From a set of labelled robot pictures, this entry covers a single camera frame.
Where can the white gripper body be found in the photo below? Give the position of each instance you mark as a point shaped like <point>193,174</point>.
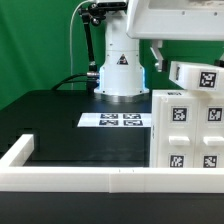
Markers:
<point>176,19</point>

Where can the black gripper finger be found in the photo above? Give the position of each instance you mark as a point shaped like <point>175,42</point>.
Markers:
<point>161,63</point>
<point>220,62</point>

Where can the white cabinet top block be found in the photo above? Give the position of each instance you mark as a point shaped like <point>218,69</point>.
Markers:
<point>196,76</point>

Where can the white cabinet body box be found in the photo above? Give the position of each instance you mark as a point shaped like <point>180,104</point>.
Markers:
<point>157,95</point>

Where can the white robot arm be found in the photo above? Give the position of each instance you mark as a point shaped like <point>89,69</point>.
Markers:
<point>121,76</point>

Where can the white marker base sheet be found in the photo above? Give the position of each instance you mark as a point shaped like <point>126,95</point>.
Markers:
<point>119,120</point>

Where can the white U-shaped fence frame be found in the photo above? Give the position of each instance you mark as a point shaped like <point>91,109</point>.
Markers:
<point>15,175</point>

